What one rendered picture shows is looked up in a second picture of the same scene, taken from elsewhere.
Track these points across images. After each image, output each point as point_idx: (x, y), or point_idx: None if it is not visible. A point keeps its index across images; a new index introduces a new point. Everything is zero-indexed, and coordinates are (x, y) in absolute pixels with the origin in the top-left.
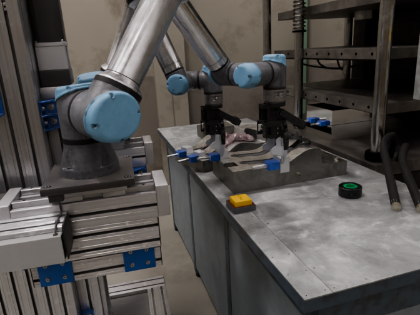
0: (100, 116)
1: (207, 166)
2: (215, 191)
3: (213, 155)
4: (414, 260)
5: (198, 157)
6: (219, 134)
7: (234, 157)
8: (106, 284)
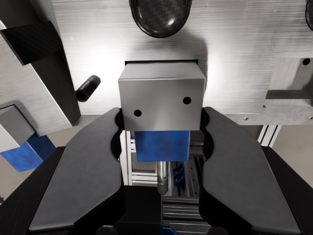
0: None
1: (74, 99)
2: (261, 116)
3: (188, 151)
4: None
5: (30, 135)
6: (106, 207)
7: (192, 16)
8: (194, 175)
